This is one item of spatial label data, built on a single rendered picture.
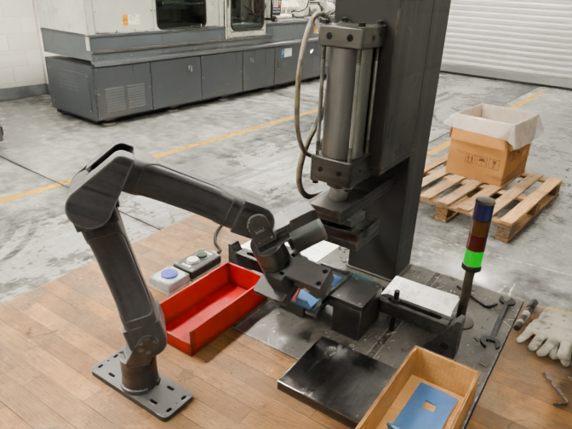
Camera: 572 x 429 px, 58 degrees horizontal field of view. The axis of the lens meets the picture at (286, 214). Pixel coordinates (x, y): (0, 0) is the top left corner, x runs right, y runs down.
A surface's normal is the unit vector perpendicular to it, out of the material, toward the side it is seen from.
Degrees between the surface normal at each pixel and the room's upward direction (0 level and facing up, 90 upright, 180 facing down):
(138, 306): 79
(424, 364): 90
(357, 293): 0
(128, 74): 90
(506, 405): 0
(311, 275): 31
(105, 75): 90
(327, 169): 90
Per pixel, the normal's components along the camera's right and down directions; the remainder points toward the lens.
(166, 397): 0.04, -0.91
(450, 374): -0.57, 0.33
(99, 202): 0.27, 0.41
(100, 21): 0.79, 0.29
